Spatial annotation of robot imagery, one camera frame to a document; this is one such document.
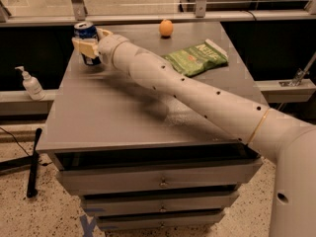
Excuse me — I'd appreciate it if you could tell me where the white pump bottle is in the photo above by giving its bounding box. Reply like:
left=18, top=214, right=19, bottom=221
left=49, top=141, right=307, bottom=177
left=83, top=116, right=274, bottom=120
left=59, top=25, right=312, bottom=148
left=16, top=66, right=45, bottom=101

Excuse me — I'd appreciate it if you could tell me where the bottom grey drawer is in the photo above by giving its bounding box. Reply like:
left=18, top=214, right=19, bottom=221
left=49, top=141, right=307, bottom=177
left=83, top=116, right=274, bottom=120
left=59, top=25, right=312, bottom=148
left=97, top=209, right=224, bottom=231

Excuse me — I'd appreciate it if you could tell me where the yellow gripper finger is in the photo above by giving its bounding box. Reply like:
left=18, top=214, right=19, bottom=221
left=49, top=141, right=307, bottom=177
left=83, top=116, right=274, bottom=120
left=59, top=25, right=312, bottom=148
left=72, top=38, right=99, bottom=59
left=97, top=28, right=112, bottom=40

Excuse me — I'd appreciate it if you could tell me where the middle grey drawer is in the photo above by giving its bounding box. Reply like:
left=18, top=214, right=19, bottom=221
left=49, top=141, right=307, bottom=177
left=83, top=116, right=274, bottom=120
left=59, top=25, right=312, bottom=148
left=81, top=190, right=239, bottom=216

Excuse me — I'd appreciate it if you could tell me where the black stand leg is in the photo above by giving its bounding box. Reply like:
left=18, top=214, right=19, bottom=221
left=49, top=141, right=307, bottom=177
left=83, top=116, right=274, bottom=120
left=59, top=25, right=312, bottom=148
left=27, top=128, right=42, bottom=198

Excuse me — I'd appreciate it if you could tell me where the blue tape cross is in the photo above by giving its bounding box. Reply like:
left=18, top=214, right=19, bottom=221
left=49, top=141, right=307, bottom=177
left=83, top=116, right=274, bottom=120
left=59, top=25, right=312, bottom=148
left=79, top=214, right=97, bottom=237

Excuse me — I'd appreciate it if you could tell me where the green chip bag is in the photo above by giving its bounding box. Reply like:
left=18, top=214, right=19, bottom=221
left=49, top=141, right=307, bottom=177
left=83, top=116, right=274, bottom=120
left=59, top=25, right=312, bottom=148
left=163, top=39, right=228, bottom=77

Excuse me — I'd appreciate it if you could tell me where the grey drawer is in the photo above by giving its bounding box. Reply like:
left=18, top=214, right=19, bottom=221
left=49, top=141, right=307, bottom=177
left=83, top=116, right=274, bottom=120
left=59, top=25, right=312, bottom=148
left=81, top=190, right=239, bottom=216
left=56, top=159, right=263, bottom=196
left=97, top=209, right=224, bottom=231

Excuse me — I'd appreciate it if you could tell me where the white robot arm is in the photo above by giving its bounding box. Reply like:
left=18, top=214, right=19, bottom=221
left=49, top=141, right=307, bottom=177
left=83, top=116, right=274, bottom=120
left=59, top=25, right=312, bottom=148
left=72, top=29, right=316, bottom=237

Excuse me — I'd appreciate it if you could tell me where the orange fruit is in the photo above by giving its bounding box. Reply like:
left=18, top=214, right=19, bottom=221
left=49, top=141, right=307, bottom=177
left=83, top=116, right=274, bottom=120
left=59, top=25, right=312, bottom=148
left=159, top=20, right=174, bottom=38

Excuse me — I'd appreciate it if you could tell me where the grey drawer cabinet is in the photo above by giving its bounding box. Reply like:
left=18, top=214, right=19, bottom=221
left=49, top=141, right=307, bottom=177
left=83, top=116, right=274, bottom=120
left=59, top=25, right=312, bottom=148
left=36, top=21, right=286, bottom=233

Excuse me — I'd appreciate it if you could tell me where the top grey drawer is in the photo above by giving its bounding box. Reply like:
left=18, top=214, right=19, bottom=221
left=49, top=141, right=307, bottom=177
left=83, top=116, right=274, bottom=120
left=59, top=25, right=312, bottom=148
left=56, top=159, right=263, bottom=196

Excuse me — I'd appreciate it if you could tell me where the black cable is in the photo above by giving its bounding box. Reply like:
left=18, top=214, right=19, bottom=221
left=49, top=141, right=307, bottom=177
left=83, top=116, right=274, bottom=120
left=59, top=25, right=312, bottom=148
left=0, top=125, right=33, bottom=158

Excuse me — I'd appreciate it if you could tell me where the blue pepsi can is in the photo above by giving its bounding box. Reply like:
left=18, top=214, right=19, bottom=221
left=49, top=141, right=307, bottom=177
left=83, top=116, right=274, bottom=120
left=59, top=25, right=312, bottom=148
left=73, top=22, right=101, bottom=66

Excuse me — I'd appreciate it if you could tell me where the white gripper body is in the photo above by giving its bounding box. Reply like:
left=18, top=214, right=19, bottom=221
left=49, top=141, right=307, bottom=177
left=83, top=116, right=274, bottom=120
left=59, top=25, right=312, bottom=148
left=97, top=35, right=129, bottom=67

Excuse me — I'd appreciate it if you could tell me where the metal window bracket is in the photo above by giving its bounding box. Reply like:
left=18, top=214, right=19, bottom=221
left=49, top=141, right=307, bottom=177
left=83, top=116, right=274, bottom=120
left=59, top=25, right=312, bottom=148
left=279, top=51, right=316, bottom=87

